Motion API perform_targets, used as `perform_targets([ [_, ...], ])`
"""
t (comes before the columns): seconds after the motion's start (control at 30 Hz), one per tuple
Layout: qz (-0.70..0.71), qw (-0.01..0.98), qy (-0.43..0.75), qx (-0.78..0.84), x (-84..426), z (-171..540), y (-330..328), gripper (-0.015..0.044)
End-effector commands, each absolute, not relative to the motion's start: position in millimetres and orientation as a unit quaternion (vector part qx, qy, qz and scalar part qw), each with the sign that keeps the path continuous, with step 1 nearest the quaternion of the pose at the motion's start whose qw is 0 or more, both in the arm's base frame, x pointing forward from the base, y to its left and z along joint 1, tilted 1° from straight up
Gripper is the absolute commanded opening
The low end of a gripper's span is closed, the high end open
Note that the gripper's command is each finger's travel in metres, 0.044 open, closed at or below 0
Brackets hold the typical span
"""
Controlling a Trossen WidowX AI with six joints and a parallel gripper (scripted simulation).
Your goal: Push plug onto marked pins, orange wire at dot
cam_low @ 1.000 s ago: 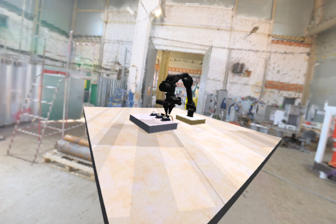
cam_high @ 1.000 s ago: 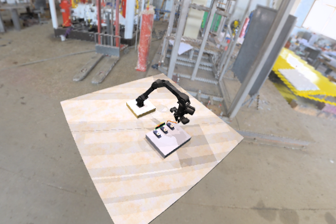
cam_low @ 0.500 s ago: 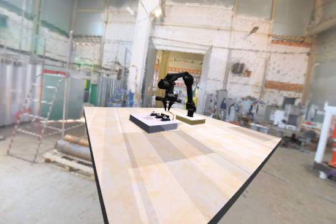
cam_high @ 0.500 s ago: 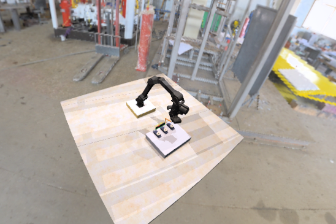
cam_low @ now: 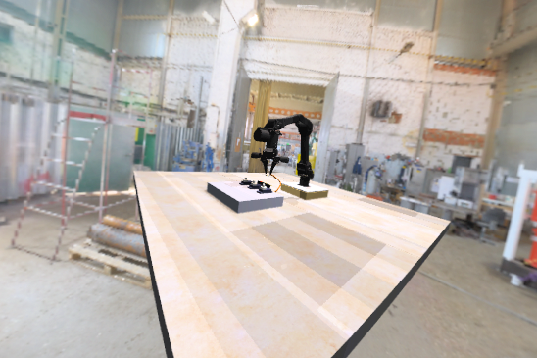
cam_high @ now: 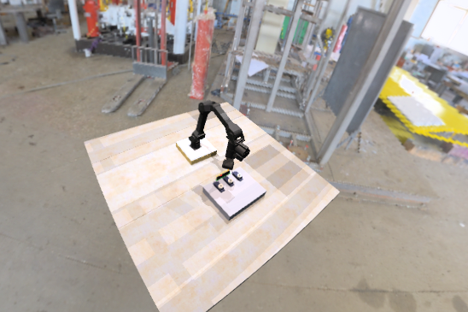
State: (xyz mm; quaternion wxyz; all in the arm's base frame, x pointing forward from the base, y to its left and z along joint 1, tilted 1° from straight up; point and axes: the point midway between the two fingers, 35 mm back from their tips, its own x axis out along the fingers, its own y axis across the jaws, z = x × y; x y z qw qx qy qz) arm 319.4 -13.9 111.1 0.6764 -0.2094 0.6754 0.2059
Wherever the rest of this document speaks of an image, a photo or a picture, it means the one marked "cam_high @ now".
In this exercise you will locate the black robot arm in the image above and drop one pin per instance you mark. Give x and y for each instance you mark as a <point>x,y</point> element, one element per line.
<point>232,130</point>

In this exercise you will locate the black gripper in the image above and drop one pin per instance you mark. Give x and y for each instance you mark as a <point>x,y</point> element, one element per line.
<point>228,163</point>

